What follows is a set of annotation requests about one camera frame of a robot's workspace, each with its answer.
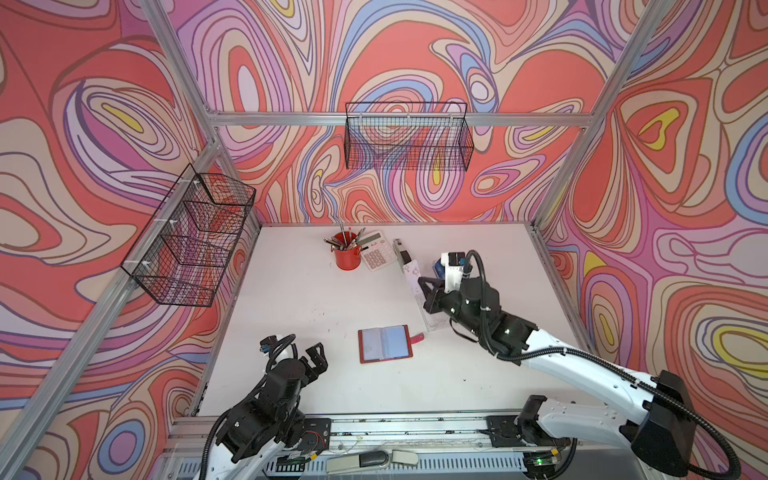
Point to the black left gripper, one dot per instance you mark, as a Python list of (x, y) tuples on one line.
[(320, 362)]

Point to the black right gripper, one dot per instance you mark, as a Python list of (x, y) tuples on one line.
[(437, 293)]

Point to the clear plastic card tray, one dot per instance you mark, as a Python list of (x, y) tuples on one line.
[(435, 321)]

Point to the pink floral credit card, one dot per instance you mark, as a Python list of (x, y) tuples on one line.
[(412, 273)]

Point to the red leather card holder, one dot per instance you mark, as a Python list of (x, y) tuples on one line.
[(386, 344)]

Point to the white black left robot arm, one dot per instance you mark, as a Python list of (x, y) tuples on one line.
[(267, 424)]

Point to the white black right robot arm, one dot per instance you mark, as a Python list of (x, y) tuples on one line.
[(653, 416)]

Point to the blue credit card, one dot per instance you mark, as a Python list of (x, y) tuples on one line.
[(439, 269)]

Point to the black silver stapler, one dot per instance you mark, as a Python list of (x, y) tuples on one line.
[(402, 253)]

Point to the white calculator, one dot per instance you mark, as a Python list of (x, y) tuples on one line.
[(376, 251)]

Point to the red pen cup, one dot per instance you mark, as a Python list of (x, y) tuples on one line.
[(348, 260)]

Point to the pens in cup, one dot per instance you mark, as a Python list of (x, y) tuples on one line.
[(345, 240)]

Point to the black wire basket back wall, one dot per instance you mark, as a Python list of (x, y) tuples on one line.
[(407, 135)]

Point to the black wire basket wall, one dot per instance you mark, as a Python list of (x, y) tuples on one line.
[(181, 256), (407, 135)]

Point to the black wire basket left wall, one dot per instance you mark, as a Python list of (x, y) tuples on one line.
[(181, 256)]

